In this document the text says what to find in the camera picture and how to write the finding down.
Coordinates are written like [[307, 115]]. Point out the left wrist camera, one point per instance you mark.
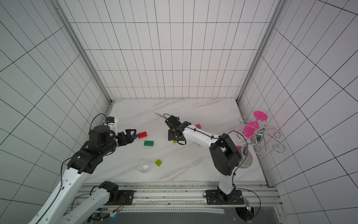
[[112, 123]]

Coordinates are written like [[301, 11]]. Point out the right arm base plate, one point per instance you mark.
[[217, 197]]

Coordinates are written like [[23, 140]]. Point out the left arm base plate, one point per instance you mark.
[[122, 197]]

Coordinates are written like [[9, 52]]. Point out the pink wine glass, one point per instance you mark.
[[260, 116], [250, 128]]

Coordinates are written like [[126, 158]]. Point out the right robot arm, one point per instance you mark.
[[224, 153]]

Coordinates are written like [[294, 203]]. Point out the pink wine glass upper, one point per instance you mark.
[[260, 116]]

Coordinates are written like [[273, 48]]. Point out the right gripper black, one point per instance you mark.
[[173, 130]]

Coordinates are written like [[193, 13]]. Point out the aluminium mounting rail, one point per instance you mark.
[[168, 197]]

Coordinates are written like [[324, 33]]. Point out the pink wine glass lower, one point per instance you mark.
[[250, 128]]

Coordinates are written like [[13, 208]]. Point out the chrome glass holder stand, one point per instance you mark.
[[259, 143]]

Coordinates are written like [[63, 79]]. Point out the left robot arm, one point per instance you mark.
[[103, 140]]

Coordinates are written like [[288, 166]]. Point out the dark green lego brick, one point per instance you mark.
[[149, 143]]

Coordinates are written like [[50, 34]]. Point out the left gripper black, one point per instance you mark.
[[130, 139]]

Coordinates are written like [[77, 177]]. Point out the red lego brick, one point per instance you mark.
[[142, 135]]

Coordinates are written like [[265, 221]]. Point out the clear glass cup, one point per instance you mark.
[[144, 166]]

